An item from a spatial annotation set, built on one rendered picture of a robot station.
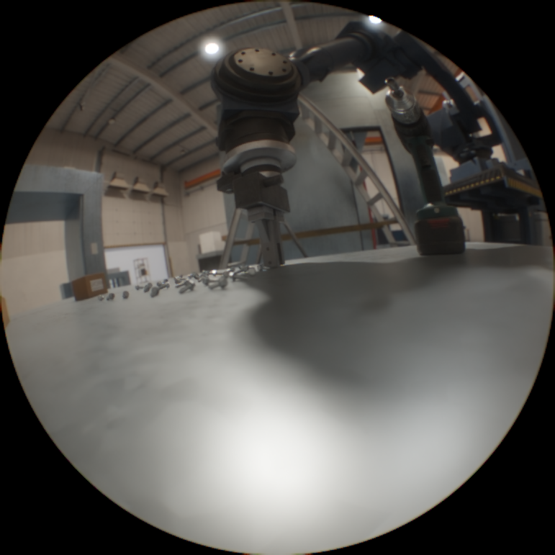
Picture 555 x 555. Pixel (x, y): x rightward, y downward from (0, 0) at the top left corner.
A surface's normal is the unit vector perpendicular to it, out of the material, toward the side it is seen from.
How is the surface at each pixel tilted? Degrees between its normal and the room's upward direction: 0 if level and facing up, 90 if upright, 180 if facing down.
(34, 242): 90
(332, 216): 90
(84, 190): 90
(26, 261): 90
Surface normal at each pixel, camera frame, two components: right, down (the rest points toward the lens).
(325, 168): -0.26, 0.17
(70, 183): 0.95, -0.11
